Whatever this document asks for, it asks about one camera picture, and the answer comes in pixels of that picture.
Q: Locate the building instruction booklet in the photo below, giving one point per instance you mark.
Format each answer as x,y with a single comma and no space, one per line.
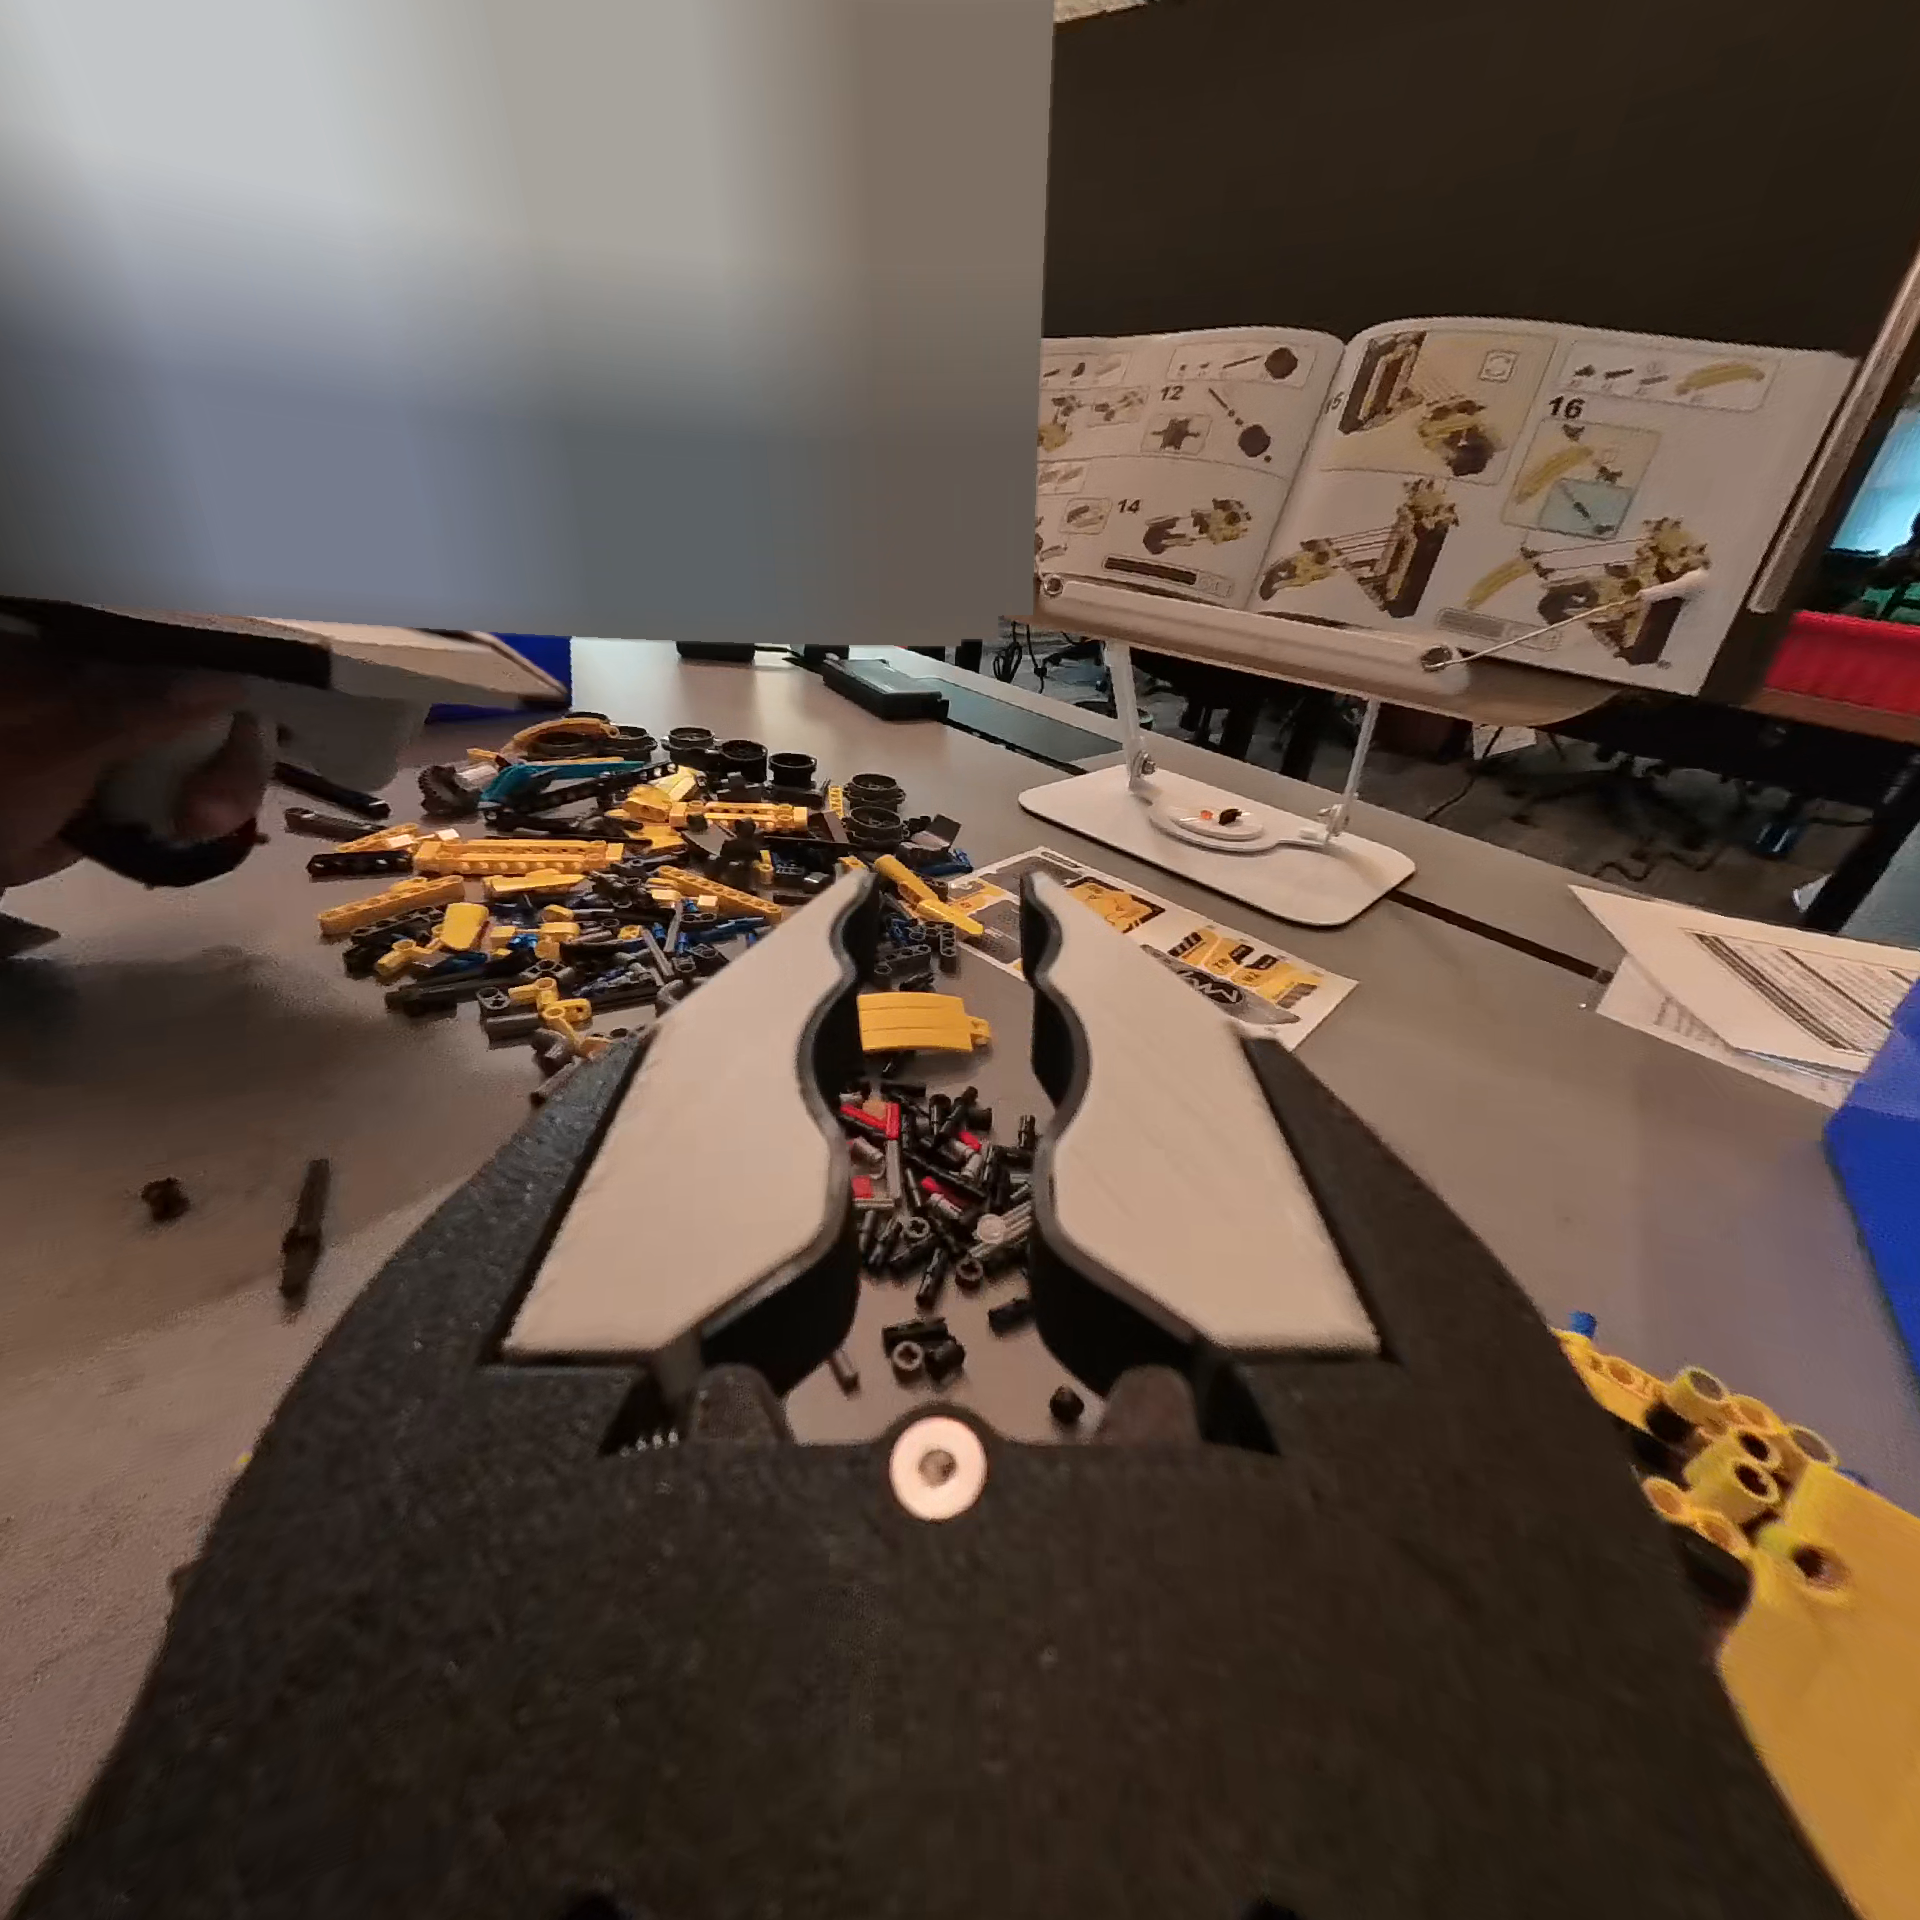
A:
1425,465

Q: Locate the blue storage bin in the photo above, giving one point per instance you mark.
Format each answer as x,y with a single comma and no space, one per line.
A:
1881,1171

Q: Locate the black flat device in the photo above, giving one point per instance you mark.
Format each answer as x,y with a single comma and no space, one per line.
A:
885,686

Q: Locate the pile of yellow building pieces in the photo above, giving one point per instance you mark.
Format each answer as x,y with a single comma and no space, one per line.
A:
511,858

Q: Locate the papers in clear sleeve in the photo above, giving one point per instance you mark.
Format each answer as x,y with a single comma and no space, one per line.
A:
1741,976

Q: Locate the heap of small black pins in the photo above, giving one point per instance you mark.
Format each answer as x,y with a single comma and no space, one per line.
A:
939,1188

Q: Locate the yellow curved panel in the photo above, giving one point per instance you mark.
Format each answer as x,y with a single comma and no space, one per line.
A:
916,1023

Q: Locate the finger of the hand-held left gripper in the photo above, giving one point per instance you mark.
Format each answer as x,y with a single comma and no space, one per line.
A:
453,672

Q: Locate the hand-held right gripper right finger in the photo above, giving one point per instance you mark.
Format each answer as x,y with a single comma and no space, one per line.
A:
1198,1188

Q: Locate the yellow and grey sticker sheet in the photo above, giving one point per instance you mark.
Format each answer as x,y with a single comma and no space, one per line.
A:
1230,976

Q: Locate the person's left hand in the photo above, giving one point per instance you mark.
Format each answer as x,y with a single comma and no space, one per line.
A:
42,749

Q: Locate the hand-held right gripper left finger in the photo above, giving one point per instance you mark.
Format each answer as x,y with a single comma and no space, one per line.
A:
691,1171

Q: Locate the yellow brick assembly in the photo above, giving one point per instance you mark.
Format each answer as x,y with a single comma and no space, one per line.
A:
1830,1649

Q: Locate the red storage bin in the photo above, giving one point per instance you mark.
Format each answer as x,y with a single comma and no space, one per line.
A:
1853,654

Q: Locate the white book stand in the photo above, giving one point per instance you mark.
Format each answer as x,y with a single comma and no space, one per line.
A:
1348,887

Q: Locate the single black connector pin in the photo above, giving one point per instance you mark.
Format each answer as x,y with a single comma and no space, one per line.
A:
164,1201

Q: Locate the long black axle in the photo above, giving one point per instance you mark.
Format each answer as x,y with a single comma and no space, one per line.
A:
304,1229

